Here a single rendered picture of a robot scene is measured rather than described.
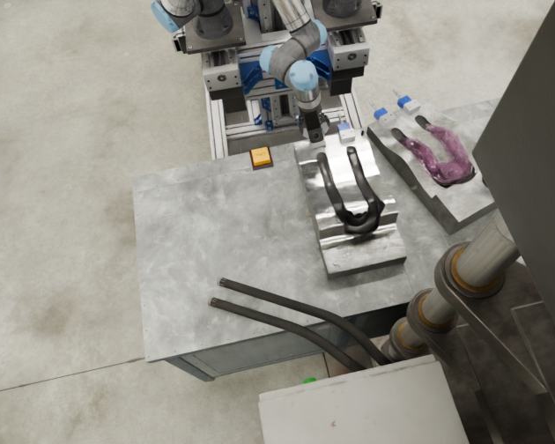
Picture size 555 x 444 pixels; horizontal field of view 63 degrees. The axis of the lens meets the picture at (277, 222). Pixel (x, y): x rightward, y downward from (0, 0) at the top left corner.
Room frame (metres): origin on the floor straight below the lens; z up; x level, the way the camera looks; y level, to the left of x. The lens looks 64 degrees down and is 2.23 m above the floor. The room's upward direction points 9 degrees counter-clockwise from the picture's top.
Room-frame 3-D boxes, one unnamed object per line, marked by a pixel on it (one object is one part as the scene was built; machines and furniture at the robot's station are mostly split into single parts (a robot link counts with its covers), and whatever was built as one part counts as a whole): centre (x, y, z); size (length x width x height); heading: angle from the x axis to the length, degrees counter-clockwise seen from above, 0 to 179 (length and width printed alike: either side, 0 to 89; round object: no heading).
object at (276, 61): (1.01, -0.09, 1.24); 0.11 x 0.11 x 0.08; 39
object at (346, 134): (0.99, -0.29, 0.89); 0.13 x 0.05 x 0.05; 3
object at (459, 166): (0.82, -0.59, 0.90); 0.26 x 0.18 x 0.08; 20
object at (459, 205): (0.82, -0.60, 0.86); 0.50 x 0.26 x 0.11; 20
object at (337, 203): (0.73, -0.26, 0.92); 0.35 x 0.16 x 0.09; 3
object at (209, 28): (1.45, 0.12, 1.09); 0.15 x 0.15 x 0.10
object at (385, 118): (1.06, -0.45, 0.86); 0.13 x 0.05 x 0.05; 20
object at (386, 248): (0.72, -0.25, 0.87); 0.50 x 0.26 x 0.14; 3
